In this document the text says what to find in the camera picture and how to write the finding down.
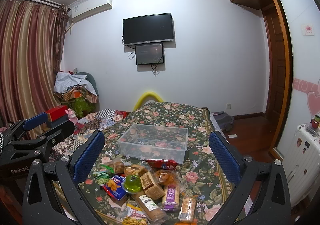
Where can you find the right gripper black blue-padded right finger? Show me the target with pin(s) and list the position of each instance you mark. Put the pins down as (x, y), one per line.
(272, 203)

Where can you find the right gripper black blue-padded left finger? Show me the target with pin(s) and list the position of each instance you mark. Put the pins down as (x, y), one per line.
(41, 205)

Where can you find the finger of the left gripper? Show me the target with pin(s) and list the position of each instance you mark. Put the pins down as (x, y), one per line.
(58, 131)
(32, 121)

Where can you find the green pea snack packet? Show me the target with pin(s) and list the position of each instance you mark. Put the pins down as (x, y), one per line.
(102, 177)

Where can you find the blue chip bag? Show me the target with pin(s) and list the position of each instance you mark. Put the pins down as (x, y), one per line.
(114, 187)

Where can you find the orange wafer biscuit pack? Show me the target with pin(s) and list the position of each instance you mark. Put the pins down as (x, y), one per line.
(187, 209)

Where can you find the clear bag bread with barcode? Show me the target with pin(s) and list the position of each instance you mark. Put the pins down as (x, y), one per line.
(116, 166)

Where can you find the purple label cracker pack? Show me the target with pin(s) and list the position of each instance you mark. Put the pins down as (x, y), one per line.
(171, 199)

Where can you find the green jelly cup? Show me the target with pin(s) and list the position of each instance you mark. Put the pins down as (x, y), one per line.
(132, 184)

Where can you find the red snack bag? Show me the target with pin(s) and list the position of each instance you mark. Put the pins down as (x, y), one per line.
(162, 164)

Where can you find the brown label cake bar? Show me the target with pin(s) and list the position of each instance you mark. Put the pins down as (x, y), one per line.
(151, 188)

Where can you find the yellow white Koko snack bag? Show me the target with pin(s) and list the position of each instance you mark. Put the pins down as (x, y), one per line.
(134, 216)

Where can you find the long green label biscuit pack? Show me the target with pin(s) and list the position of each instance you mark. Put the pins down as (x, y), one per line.
(153, 213)

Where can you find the red box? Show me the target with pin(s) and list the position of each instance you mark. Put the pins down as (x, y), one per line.
(56, 112)

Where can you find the pink plush toy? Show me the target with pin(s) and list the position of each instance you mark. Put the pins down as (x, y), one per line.
(71, 115)

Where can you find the patchwork quilt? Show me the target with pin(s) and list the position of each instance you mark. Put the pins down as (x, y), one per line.
(84, 128)

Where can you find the white suitcase with stickers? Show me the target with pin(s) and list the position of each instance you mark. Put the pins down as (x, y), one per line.
(301, 164)

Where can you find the pile of clothes on chair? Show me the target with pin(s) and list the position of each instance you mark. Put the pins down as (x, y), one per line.
(78, 91)

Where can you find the floral bedspread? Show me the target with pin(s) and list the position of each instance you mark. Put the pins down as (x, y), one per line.
(200, 174)

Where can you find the grey backpack on floor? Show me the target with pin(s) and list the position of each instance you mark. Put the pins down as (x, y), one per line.
(224, 120)

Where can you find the striped red gold curtain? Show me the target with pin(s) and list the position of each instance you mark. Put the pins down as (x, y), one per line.
(32, 38)

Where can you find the golden bread bun pack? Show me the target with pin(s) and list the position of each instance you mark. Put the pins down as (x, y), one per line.
(136, 170)

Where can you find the clear wrapped pastry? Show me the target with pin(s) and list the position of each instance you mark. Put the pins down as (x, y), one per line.
(167, 177)

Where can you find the clear plastic storage bin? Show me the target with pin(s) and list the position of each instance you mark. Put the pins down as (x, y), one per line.
(147, 142)

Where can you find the yellow curved headboard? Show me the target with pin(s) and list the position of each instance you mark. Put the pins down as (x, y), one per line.
(147, 96)

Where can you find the wooden door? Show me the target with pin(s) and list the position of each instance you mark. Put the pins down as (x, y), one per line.
(277, 45)

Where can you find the white air conditioner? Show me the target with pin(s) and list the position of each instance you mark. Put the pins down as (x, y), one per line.
(89, 8)

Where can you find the small black monitor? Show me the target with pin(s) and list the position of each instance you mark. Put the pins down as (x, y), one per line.
(148, 54)

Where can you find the wall power socket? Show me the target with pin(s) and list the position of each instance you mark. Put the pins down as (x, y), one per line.
(228, 106)

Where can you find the wall mounted black television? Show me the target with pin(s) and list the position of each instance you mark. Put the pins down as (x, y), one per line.
(148, 29)

